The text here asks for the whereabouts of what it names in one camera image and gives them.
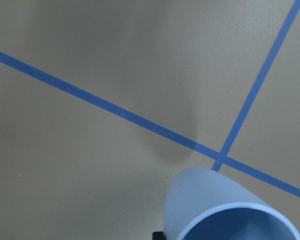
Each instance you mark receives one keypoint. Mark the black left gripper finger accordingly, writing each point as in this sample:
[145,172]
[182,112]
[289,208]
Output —
[158,235]

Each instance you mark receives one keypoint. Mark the light blue plastic cup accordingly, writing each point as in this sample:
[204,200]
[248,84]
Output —
[202,204]

